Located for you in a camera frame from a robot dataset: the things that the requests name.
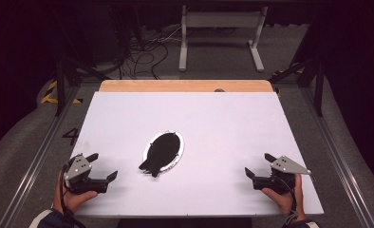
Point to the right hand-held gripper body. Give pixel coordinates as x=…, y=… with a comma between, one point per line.
x=284, y=166

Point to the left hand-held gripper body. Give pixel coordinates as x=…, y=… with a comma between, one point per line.
x=77, y=172

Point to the black cloth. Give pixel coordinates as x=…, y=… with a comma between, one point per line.
x=161, y=152

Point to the oval silver metal plate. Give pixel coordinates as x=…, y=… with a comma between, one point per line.
x=181, y=150

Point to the person's left hand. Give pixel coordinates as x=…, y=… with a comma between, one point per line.
x=69, y=201

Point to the person's right hand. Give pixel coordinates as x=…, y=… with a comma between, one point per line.
x=286, y=202

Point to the white table board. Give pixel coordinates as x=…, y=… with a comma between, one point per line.
x=223, y=126

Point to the black metal stand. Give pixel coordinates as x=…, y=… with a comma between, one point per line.
x=318, y=91
x=60, y=88

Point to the yellow black floor tape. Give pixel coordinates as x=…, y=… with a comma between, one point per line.
x=49, y=95
x=283, y=72

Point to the dark round table grommet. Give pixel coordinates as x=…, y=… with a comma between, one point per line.
x=219, y=90

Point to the wooden table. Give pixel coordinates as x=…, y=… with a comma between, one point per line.
x=175, y=85

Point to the dark curtain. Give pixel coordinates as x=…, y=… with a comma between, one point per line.
x=14, y=63
x=359, y=79

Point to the black equipment cabinet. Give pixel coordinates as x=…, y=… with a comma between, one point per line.
x=106, y=31

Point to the aluminium floor rail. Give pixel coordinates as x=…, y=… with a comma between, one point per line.
x=344, y=171
x=32, y=171

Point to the white metal table frame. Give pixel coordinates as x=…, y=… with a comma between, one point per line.
x=221, y=19

